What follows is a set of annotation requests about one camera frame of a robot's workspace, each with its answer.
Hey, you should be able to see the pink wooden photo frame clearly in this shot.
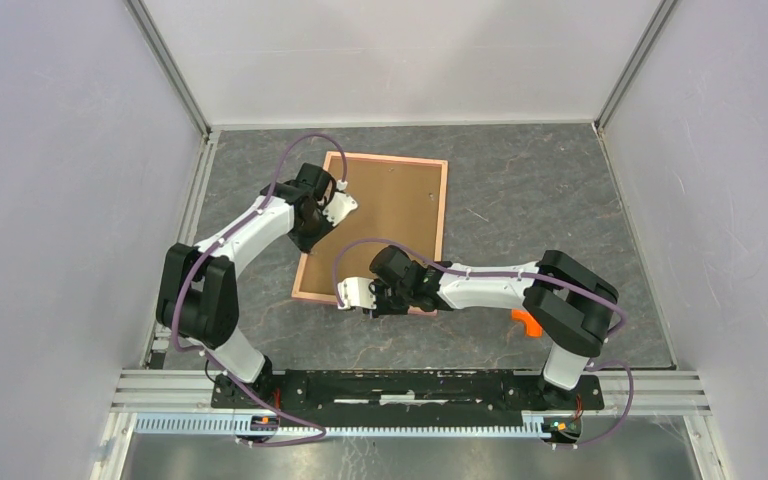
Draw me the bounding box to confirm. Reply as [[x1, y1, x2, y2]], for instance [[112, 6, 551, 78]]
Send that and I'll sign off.
[[291, 153, 449, 305]]

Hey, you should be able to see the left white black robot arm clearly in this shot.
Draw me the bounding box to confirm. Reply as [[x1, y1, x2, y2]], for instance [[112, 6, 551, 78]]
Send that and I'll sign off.
[[155, 163, 345, 408]]

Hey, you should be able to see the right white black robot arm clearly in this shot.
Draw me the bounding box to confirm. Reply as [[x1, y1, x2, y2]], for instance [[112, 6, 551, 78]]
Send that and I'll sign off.
[[369, 246, 627, 408]]

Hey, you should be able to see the orange curved pipe piece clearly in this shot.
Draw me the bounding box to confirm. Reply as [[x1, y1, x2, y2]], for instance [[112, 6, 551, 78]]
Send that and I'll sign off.
[[510, 309, 543, 338]]

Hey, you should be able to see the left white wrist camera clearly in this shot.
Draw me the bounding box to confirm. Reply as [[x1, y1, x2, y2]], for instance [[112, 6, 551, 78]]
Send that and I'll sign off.
[[322, 180, 359, 226]]

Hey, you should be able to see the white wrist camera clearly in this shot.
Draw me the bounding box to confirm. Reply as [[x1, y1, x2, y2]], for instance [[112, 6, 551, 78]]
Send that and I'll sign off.
[[336, 277, 377, 310], [322, 180, 359, 226]]

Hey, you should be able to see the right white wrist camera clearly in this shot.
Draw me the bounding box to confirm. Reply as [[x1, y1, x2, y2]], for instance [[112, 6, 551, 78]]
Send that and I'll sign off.
[[336, 277, 377, 310]]

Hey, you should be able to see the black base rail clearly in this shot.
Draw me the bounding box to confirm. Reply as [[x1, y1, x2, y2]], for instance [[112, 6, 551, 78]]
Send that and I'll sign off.
[[211, 369, 605, 429]]

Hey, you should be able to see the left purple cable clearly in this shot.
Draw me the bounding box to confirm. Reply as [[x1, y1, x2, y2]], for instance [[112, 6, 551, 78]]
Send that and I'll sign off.
[[170, 133, 350, 449]]

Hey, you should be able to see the slotted aluminium cable duct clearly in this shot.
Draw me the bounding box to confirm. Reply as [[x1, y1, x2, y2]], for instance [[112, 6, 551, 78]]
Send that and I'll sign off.
[[133, 413, 548, 439]]

